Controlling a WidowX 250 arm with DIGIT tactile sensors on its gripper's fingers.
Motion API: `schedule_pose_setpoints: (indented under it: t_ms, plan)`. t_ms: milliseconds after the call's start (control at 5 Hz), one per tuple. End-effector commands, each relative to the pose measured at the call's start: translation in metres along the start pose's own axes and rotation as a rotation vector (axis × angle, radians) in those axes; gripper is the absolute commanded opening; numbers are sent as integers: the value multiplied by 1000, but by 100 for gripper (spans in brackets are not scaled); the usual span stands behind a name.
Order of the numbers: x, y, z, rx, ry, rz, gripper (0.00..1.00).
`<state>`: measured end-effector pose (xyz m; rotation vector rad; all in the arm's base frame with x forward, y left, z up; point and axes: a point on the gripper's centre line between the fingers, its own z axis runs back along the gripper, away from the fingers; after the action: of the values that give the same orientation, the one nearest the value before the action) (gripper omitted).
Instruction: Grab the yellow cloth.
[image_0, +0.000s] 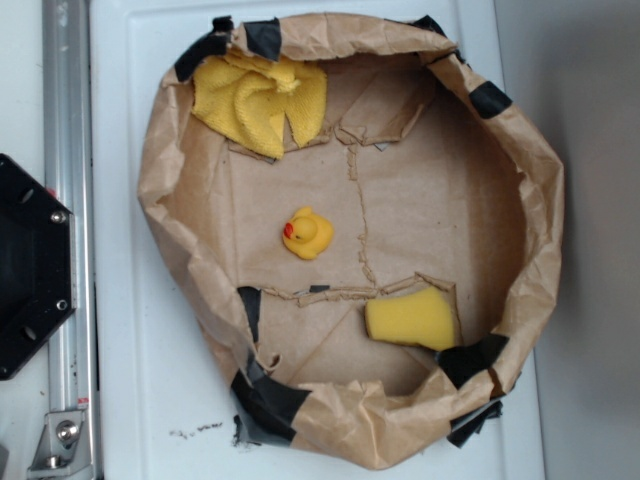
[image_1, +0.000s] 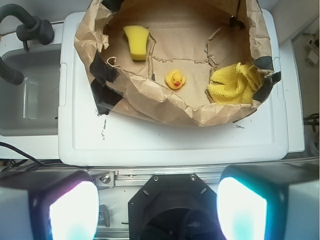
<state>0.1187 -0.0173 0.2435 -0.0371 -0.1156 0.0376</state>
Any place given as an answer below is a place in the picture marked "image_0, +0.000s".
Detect yellow microfiber cloth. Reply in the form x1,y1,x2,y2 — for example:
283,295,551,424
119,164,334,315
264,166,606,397
192,51,328,160

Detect yellow rubber duck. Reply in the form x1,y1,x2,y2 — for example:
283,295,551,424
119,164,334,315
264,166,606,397
282,206,334,260

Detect aluminium extrusion rail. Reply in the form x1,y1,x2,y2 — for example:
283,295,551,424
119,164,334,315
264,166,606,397
42,1,103,479

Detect metal corner bracket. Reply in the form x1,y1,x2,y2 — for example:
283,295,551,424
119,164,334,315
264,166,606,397
27,410,91,479

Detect yellow sponge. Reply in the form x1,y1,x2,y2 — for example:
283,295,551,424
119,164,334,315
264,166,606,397
364,287,458,351

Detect brown paper bin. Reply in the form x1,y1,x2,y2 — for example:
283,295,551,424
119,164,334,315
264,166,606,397
138,13,564,470

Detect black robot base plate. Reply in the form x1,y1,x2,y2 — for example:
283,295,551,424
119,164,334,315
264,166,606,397
1,154,75,381

